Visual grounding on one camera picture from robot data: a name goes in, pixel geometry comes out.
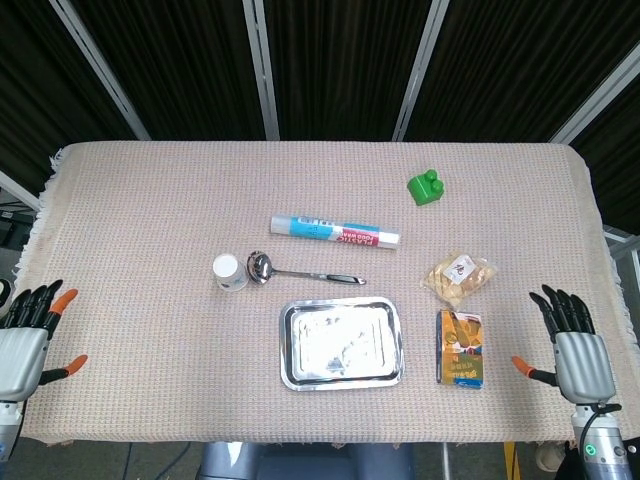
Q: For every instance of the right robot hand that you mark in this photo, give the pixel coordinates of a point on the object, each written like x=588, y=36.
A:
x=582, y=355

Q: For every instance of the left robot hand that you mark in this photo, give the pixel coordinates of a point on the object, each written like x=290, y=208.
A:
x=20, y=350

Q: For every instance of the clear bag of snacks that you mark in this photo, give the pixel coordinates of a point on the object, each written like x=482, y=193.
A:
x=460, y=277

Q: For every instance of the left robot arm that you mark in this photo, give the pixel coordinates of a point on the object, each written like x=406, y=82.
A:
x=7, y=430

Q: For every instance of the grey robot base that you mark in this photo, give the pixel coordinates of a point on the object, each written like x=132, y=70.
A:
x=305, y=462

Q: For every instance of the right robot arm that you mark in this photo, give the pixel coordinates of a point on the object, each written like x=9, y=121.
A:
x=602, y=442

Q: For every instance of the stainless steel tray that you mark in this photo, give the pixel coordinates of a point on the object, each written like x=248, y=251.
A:
x=342, y=343

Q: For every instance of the orange and blue carton box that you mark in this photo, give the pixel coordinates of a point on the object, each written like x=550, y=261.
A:
x=461, y=347

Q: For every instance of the white floral paper cup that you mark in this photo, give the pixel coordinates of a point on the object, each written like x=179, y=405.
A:
x=229, y=272

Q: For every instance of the green toy block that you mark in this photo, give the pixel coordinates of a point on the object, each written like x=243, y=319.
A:
x=425, y=189

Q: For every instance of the beige woven tablecloth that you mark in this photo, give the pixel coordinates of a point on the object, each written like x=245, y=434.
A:
x=200, y=200

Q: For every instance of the stainless steel ladle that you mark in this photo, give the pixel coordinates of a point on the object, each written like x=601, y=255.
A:
x=280, y=270

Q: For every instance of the plastic food wrap roll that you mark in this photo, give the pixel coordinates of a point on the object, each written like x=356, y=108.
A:
x=335, y=233

